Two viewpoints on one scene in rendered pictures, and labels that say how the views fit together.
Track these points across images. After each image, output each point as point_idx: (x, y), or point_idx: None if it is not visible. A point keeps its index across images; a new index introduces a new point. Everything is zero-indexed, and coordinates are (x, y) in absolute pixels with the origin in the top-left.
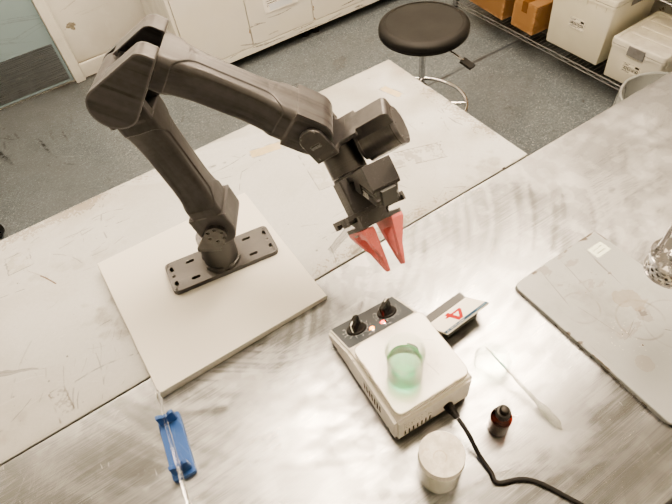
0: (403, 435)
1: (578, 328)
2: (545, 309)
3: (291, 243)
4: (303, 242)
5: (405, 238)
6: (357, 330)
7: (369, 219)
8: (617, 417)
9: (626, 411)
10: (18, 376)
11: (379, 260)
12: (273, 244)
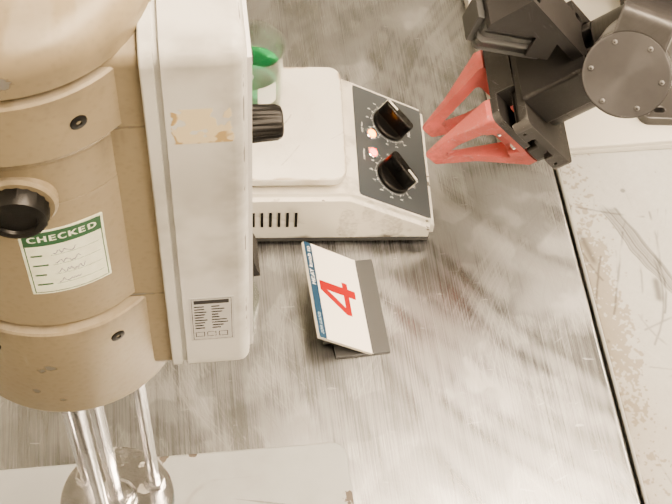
0: None
1: (189, 477)
2: (261, 453)
3: (662, 161)
4: (654, 179)
5: (573, 342)
6: (381, 117)
7: (495, 59)
8: (21, 420)
9: (18, 440)
10: None
11: (450, 119)
12: (658, 114)
